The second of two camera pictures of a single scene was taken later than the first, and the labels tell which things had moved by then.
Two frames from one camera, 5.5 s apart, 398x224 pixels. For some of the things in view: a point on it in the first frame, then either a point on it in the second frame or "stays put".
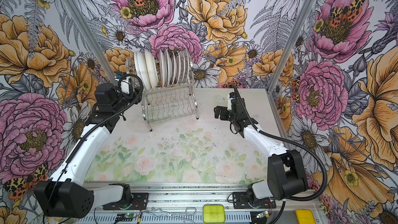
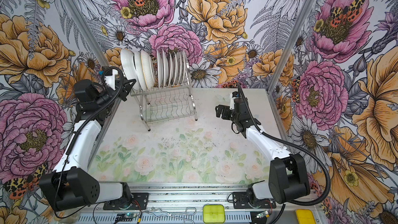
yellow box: [305, 216] stays put
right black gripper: [224, 110] stays put
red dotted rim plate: [167, 68] stays put
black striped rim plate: [141, 67] -> [129, 65]
